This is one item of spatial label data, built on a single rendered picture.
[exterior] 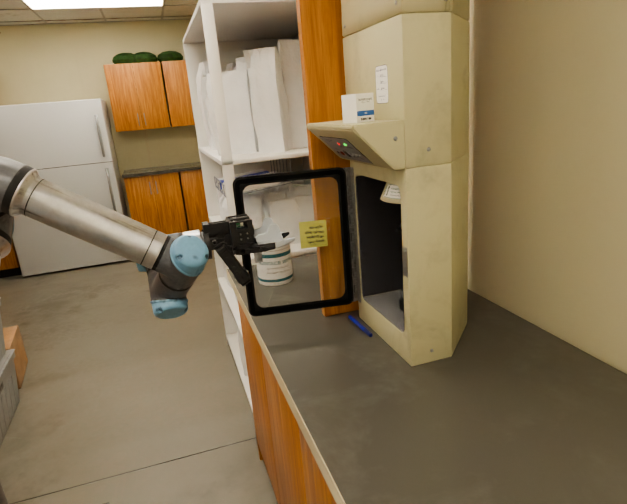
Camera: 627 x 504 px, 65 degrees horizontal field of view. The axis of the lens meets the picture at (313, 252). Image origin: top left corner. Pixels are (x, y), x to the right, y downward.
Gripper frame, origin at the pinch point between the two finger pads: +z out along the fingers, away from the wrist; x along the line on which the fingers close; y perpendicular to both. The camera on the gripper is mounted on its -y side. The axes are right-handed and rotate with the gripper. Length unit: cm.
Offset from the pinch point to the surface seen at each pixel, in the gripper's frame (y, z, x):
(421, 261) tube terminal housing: -4.7, 25.7, -19.7
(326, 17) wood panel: 52, 21, 18
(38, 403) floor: -125, -121, 178
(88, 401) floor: -125, -92, 167
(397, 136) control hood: 23.4, 21.1, -19.5
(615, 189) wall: 8, 66, -32
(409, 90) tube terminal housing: 32.1, 24.2, -19.3
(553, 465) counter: -30, 28, -59
